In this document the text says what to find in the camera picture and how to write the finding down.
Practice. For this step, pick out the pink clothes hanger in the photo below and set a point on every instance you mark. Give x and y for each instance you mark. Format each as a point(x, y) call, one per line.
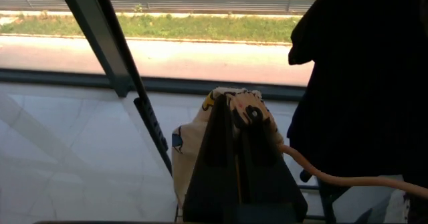
point(351, 181)

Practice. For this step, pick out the cream printed garment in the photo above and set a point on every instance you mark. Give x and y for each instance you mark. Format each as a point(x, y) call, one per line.
point(187, 150)

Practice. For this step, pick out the window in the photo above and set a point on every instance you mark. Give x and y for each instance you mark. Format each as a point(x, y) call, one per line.
point(100, 33)

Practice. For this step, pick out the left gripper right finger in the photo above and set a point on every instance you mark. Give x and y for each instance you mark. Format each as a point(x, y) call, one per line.
point(274, 190)

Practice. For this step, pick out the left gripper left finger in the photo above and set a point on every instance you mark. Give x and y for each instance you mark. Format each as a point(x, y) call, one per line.
point(210, 190)

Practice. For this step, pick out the black garment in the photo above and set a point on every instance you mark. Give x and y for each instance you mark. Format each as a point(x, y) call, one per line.
point(368, 83)

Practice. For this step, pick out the black clothes rack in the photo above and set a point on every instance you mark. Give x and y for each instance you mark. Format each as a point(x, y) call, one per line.
point(152, 127)

